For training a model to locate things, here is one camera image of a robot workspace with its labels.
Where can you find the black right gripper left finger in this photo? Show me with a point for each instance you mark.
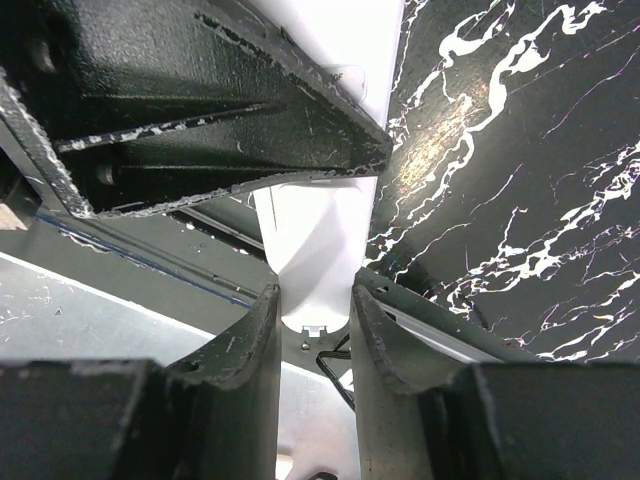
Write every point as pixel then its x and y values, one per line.
pixel 212 414

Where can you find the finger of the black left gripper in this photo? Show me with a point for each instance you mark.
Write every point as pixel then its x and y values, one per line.
pixel 165 104

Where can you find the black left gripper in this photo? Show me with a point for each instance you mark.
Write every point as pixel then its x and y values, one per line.
pixel 30 100

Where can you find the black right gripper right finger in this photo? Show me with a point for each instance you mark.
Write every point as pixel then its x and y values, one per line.
pixel 423 415

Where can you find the white remote control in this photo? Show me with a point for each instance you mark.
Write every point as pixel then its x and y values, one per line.
pixel 355 41

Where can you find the white battery cover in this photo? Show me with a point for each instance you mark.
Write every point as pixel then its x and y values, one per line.
pixel 314 236

